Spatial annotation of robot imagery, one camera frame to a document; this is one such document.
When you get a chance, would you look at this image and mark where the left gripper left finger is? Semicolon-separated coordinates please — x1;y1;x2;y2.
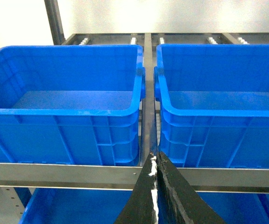
115;153;159;224

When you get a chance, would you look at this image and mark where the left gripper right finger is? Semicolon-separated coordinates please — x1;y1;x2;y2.
157;152;225;224

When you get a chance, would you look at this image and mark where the lower blue storage bin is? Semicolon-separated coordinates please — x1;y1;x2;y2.
19;189;269;224

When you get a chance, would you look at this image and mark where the blue storage bin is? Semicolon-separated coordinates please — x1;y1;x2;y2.
154;44;269;168
0;44;145;166
19;189;269;224

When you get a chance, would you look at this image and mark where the right blue storage bin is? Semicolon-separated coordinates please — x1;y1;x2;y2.
154;44;269;168

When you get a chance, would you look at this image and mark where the metal shelf rack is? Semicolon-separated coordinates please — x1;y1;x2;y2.
0;0;269;224

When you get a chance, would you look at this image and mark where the left blue storage bin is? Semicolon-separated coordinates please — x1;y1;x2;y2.
0;44;145;166

